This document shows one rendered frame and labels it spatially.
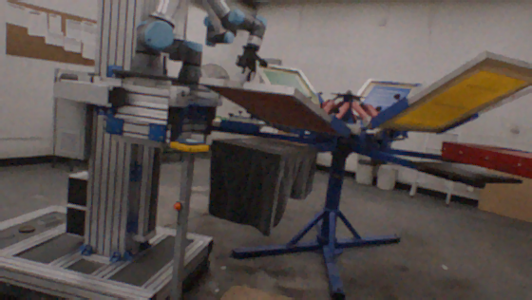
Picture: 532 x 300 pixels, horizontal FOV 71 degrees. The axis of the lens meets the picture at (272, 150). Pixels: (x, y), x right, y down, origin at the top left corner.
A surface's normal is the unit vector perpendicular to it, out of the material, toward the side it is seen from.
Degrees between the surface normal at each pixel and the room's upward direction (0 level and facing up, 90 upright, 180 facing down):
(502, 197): 78
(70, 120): 90
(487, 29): 90
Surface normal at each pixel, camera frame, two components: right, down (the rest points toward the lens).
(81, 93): -0.21, 0.11
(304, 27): -0.54, 0.06
